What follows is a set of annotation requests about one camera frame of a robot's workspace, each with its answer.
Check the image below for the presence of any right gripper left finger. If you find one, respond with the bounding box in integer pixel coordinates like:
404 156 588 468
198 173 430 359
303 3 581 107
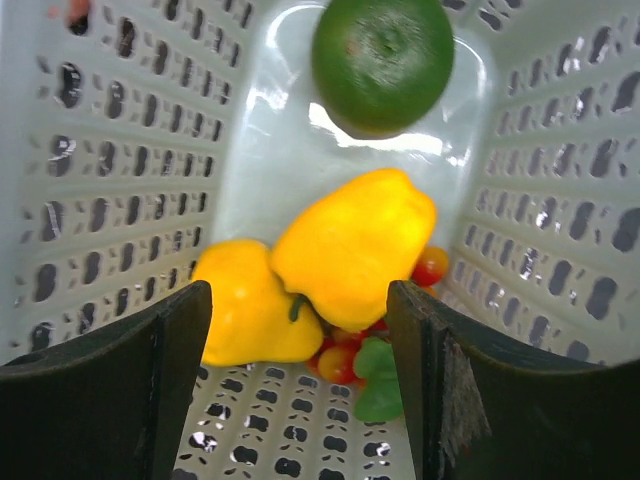
1 281 212 479

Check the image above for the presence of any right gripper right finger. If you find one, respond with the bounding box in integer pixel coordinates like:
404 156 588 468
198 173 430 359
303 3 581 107
386 281 639 479

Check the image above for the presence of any cherry tomato bunch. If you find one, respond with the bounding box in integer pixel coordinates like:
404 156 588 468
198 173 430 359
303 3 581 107
305 244 451 424

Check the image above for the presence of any yellow lemon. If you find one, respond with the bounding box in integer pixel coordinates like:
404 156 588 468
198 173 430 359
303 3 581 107
192 239 324 367

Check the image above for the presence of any yellow bell pepper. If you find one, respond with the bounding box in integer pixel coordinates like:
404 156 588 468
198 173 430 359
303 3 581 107
270 168 437 332

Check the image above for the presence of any dark green round fruit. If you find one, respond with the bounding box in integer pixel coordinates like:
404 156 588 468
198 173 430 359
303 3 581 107
311 0 455 136

